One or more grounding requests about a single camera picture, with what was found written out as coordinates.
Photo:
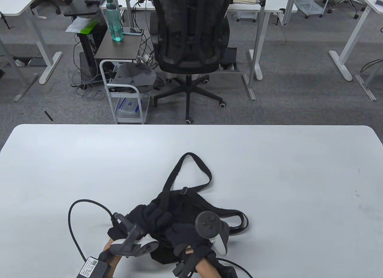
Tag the blue and white box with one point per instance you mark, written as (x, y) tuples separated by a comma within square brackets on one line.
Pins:
[(128, 106)]

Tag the white desk with white leg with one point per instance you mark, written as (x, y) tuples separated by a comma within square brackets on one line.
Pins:
[(359, 24)]

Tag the person's left forearm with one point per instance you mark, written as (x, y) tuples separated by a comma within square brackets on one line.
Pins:
[(107, 245)]

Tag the black star-base chair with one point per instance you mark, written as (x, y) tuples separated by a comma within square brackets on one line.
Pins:
[(348, 1)]

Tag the white power strip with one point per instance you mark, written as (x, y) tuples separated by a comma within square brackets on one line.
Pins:
[(146, 56)]

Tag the long white desk aluminium legs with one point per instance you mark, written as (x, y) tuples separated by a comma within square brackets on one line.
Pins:
[(269, 4)]

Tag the black swivel chair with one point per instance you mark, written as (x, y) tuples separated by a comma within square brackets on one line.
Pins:
[(51, 1)]

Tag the person's right forearm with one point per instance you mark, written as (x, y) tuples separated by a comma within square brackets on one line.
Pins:
[(206, 269)]

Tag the black mesh office chair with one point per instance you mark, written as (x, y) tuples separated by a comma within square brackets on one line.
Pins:
[(190, 36)]

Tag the white rolling cart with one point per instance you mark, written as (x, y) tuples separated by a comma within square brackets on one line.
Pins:
[(122, 85)]

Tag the grey white left hand controller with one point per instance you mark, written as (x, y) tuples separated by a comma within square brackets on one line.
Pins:
[(134, 248)]

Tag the black pen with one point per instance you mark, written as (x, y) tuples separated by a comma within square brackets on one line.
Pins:
[(48, 116)]

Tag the grey white right hand controller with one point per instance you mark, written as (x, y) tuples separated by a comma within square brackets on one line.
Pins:
[(209, 224)]

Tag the grey white hand controller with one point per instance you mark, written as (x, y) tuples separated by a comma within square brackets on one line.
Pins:
[(209, 224), (134, 248)]

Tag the white desk with rounded corner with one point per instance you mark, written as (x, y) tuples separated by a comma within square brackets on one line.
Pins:
[(15, 3)]

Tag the person's right hand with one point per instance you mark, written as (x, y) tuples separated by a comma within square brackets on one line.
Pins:
[(185, 233)]

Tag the person's left hand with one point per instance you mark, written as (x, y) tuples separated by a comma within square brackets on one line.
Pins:
[(149, 215)]

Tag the black standing desk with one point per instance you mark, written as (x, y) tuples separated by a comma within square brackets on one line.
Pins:
[(80, 6)]

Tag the aluminium frame foot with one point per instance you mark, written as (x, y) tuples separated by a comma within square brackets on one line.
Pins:
[(366, 88), (25, 86)]

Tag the teal water bottle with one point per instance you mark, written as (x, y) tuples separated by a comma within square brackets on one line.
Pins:
[(115, 24)]

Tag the green packet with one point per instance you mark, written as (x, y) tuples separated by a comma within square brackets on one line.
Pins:
[(89, 26)]

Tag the white paper sheet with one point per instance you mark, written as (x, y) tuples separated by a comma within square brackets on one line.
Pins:
[(74, 25)]

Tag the smartphone with light case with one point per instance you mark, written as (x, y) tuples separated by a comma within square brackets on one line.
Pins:
[(131, 30)]

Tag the grey fabric bag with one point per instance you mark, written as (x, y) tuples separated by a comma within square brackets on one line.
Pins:
[(134, 76)]

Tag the beige cloth roll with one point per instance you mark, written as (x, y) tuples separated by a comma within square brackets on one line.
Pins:
[(244, 0)]

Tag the small dark side table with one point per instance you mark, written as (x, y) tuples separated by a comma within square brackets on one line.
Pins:
[(119, 49)]

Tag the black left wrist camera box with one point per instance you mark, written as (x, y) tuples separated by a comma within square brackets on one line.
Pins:
[(91, 267)]

